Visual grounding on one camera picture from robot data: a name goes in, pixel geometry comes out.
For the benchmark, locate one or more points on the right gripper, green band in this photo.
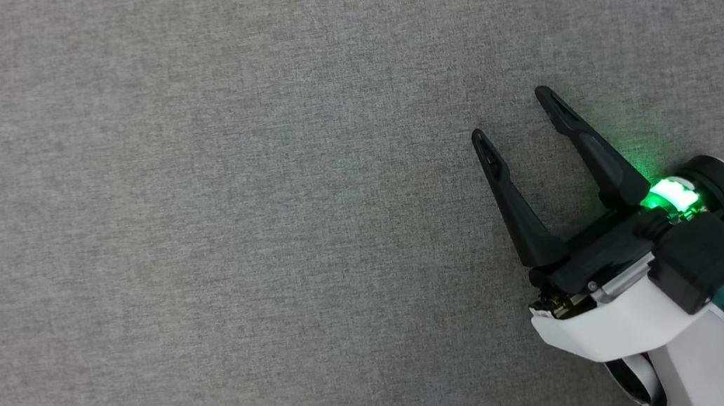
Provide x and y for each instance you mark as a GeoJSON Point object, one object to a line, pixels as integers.
{"type": "Point", "coordinates": [599, 254]}

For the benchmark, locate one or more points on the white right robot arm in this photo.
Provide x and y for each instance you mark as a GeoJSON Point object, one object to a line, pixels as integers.
{"type": "Point", "coordinates": [705, 374]}

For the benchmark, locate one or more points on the grey fabric sofa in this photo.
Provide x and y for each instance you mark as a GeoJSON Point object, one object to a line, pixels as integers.
{"type": "Point", "coordinates": [199, 254]}

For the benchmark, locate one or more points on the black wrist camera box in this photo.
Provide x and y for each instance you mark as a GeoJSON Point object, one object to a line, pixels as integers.
{"type": "Point", "coordinates": [700, 262]}

